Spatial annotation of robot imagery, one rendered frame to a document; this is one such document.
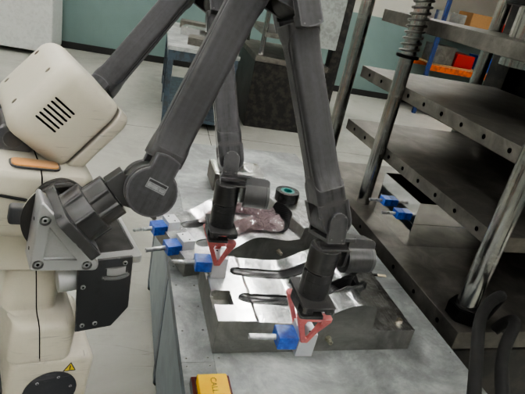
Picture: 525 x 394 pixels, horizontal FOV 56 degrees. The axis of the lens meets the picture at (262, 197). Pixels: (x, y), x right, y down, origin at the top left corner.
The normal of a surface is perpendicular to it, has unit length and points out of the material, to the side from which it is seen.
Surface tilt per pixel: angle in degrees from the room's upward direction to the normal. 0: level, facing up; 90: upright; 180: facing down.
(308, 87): 76
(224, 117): 57
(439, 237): 90
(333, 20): 90
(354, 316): 90
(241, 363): 0
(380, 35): 90
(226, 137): 62
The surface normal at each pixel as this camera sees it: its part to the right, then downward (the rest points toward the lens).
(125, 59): 0.21, -0.03
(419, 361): 0.19, -0.90
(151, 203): 0.34, 0.19
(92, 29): 0.18, 0.44
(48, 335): 0.48, 0.44
